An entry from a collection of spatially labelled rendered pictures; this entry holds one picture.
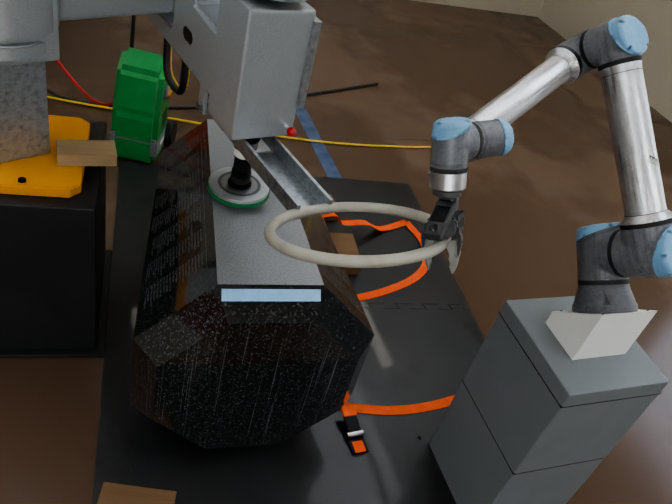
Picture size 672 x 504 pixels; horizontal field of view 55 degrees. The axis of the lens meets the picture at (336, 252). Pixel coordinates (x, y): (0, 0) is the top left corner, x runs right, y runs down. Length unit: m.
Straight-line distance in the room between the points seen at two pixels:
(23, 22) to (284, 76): 0.79
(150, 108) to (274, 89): 1.84
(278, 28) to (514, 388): 1.36
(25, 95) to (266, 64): 0.86
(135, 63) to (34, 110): 1.43
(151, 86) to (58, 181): 1.46
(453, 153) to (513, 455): 1.16
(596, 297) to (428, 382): 1.15
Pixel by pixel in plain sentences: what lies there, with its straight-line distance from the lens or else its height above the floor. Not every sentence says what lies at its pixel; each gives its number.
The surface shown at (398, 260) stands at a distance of 1.51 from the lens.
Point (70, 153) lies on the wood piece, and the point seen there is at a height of 0.83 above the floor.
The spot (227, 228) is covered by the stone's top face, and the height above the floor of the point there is 0.83.
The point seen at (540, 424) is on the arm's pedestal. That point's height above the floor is 0.67.
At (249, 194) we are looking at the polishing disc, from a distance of 2.29.
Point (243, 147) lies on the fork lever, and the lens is 2.12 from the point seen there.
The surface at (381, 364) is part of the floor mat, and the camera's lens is 3.03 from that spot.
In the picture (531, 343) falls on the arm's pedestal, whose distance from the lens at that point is 2.18.
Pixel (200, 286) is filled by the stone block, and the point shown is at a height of 0.78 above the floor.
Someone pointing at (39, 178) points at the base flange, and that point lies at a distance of 2.47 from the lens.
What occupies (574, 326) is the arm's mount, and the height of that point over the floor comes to 0.94.
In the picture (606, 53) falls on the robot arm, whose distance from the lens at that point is 2.04.
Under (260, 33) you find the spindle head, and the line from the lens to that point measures 1.95.
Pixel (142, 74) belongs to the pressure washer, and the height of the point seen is 0.51.
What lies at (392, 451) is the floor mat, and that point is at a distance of 2.76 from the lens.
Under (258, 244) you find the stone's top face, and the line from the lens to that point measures 2.17.
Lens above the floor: 2.19
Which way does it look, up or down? 38 degrees down
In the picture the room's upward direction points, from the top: 16 degrees clockwise
